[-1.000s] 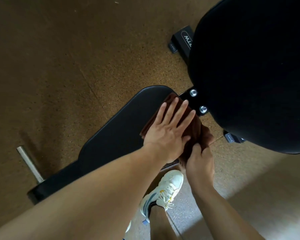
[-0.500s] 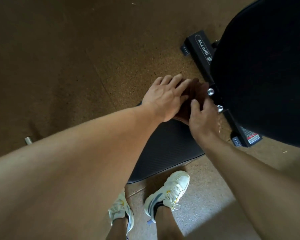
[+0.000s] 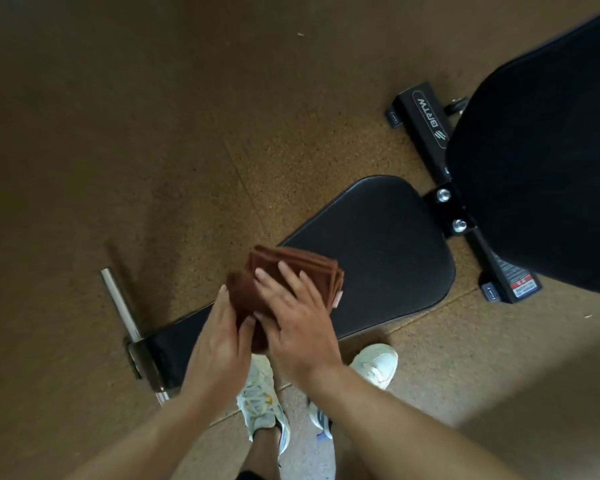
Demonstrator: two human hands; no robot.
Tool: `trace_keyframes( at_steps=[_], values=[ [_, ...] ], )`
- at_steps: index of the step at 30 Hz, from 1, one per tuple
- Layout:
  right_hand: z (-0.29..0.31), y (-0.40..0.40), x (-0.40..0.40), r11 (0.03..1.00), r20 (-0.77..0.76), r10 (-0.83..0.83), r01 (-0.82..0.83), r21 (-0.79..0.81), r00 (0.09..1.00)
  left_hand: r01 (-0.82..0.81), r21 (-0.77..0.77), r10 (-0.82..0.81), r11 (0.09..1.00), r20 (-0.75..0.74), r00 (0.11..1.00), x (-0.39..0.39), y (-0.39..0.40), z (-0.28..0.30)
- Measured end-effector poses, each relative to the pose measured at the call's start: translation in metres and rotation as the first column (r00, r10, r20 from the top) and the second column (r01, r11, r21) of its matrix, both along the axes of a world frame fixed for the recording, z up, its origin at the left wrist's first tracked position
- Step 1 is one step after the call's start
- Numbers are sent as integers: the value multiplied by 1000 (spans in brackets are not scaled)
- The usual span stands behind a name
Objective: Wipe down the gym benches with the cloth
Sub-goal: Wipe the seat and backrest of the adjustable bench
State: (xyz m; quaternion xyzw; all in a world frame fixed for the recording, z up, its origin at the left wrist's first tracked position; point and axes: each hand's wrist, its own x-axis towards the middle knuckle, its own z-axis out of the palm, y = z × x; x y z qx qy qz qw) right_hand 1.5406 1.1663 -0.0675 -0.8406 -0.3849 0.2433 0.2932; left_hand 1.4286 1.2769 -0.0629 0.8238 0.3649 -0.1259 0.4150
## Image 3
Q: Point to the person's white shoe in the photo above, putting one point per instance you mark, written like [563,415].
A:
[260,399]
[377,367]

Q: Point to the person's left hand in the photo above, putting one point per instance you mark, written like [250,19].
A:
[215,354]

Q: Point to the person's right white shoe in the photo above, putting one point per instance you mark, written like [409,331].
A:
[377,367]

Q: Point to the person's left thumb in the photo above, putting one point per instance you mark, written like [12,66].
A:
[249,334]

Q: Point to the person's left forearm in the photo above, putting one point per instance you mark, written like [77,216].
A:
[155,439]

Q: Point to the person's right thumb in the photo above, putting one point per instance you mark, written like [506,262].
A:
[266,325]

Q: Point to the black bench seat pad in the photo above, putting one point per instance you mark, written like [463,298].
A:
[380,244]

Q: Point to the silver metal bar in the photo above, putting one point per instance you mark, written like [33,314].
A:
[121,304]

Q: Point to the person's right hand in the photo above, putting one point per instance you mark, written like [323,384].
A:
[302,339]

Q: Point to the brown cloth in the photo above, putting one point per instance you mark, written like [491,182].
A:
[300,272]

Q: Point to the black metal bench frame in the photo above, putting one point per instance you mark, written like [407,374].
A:
[430,127]

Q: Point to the person's left white shoe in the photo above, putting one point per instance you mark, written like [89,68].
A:
[260,399]

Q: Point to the person's right forearm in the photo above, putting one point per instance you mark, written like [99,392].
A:
[400,434]

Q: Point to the person's right little finger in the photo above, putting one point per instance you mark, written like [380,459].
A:
[326,312]

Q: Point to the black bench back pad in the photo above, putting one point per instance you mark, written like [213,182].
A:
[545,164]

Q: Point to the person's left leg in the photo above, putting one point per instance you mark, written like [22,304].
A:
[262,454]

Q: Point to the person's right middle finger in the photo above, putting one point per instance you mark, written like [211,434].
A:
[290,282]

